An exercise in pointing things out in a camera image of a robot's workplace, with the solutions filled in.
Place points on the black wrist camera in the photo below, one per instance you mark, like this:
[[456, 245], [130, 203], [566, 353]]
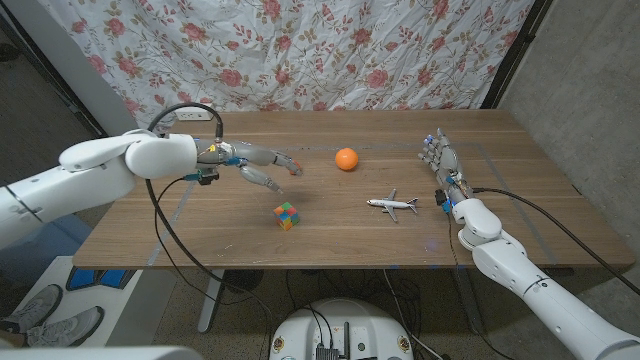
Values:
[[207, 177], [440, 196]]

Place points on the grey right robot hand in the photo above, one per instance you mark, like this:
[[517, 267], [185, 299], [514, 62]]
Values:
[[447, 160]]

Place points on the white robot torso base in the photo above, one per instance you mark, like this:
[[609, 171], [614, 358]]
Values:
[[340, 325]]

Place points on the orange fruit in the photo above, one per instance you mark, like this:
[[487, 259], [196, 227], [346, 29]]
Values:
[[346, 159]]

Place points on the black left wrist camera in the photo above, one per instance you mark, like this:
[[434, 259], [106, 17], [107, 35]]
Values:
[[207, 177]]

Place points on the white table leg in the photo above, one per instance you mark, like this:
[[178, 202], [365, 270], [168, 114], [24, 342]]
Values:
[[210, 305]]

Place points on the white robot body edge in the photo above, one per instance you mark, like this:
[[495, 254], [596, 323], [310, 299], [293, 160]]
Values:
[[100, 354]]

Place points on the red toy strawberry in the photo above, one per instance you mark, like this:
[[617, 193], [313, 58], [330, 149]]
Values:
[[298, 166]]

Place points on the black round floor object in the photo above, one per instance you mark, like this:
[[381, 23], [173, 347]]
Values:
[[245, 280]]

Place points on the black backdrop stand pole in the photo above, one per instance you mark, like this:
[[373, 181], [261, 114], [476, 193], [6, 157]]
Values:
[[515, 50], [50, 75]]

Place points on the floral backdrop cloth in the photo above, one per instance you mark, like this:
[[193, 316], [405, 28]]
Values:
[[300, 50]]

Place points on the grey sneaker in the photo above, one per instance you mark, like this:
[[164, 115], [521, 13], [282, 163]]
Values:
[[67, 327], [35, 307]]

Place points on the white power strip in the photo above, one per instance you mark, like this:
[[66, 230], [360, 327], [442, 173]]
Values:
[[192, 116]]

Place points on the white toy airplane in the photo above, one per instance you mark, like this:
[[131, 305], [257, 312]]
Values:
[[387, 203]]

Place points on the blue bin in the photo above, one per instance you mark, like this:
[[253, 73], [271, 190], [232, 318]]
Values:
[[30, 255]]

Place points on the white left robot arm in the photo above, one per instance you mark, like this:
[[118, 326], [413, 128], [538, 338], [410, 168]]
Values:
[[100, 170]]

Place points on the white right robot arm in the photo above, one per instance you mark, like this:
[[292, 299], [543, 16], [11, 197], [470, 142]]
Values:
[[525, 280]]

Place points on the grey table leg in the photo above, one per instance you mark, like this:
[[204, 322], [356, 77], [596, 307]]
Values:
[[470, 305]]

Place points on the colourful Rubik's cube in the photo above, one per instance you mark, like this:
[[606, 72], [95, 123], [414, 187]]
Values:
[[286, 216]]

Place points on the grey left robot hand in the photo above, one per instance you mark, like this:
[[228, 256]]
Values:
[[245, 152]]

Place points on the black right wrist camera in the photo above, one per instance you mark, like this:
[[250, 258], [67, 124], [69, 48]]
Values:
[[440, 196]]

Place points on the grey tape outline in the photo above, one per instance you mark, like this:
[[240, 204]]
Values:
[[171, 225]]

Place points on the blue black foot pedal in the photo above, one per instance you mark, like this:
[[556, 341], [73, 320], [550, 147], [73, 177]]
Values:
[[100, 278]]

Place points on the white floor platform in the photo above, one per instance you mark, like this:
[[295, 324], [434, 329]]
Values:
[[130, 310]]

